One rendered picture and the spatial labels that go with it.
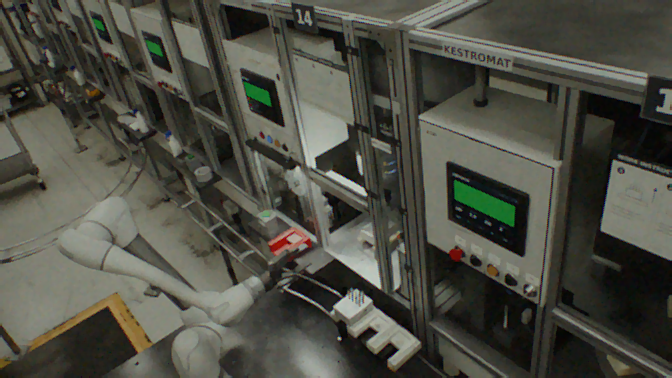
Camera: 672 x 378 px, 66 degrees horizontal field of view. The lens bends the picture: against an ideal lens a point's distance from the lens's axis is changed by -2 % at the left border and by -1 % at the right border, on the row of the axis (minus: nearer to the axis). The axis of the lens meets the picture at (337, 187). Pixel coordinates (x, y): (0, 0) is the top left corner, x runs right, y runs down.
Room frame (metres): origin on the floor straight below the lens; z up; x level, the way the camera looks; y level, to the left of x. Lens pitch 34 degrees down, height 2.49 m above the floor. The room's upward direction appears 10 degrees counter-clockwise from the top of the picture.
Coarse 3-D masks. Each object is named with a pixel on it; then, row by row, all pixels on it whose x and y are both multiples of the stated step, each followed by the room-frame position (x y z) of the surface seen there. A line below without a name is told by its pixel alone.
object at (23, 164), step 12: (0, 108) 4.57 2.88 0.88; (12, 132) 4.50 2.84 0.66; (12, 156) 4.85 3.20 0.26; (24, 156) 4.49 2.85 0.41; (0, 168) 4.64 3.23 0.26; (12, 168) 4.59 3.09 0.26; (24, 168) 4.54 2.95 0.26; (36, 168) 4.89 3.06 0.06; (0, 180) 4.38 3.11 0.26; (36, 180) 4.50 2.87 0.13
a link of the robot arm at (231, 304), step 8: (232, 288) 1.40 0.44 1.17; (240, 288) 1.40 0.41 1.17; (224, 296) 1.37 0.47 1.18; (232, 296) 1.36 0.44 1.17; (240, 296) 1.37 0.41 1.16; (248, 296) 1.38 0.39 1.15; (216, 304) 1.34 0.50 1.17; (224, 304) 1.34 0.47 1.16; (232, 304) 1.34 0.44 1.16; (240, 304) 1.35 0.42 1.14; (248, 304) 1.36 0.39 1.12; (208, 312) 1.35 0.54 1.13; (216, 312) 1.32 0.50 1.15; (224, 312) 1.32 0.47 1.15; (232, 312) 1.32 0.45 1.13; (240, 312) 1.34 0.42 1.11; (216, 320) 1.31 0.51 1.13; (224, 320) 1.31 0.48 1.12; (232, 320) 1.33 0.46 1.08
